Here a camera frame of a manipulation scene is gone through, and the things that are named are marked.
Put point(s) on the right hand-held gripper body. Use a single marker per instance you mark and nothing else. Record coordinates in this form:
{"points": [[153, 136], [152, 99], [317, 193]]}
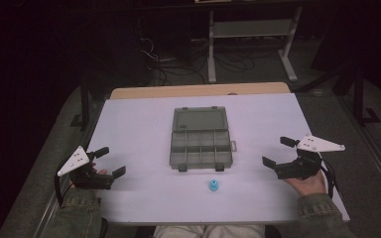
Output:
{"points": [[302, 167]]}

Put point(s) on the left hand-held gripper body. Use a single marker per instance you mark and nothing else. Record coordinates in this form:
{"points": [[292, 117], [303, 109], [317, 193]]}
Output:
{"points": [[79, 160]]}

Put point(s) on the person's left hand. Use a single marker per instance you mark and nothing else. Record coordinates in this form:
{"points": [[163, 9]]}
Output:
{"points": [[100, 172]]}

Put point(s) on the person's right hand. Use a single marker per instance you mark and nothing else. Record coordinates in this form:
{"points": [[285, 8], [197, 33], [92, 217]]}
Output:
{"points": [[311, 185]]}

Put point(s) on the black metal stand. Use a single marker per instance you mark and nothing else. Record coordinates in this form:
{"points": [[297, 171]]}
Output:
{"points": [[85, 102], [358, 99]]}

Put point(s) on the small blue plastic cap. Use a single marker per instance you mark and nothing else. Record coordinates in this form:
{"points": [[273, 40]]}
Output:
{"points": [[213, 185]]}

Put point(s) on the clear grey compartment box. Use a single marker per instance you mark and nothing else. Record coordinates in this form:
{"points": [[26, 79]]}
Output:
{"points": [[200, 145]]}

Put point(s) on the person's legs in light trousers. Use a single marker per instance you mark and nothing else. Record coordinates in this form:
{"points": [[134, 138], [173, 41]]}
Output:
{"points": [[208, 232]]}

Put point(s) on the wooden table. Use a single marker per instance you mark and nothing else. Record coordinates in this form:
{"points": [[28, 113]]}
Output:
{"points": [[198, 90]]}

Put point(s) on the white metal desk frame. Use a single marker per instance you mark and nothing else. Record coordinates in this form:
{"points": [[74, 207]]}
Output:
{"points": [[251, 29]]}

